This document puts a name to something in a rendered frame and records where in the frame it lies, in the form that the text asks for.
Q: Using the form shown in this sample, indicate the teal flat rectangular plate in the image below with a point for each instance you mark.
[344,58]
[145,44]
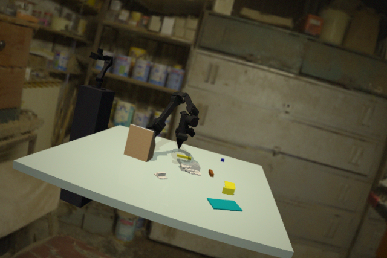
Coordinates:
[224,204]

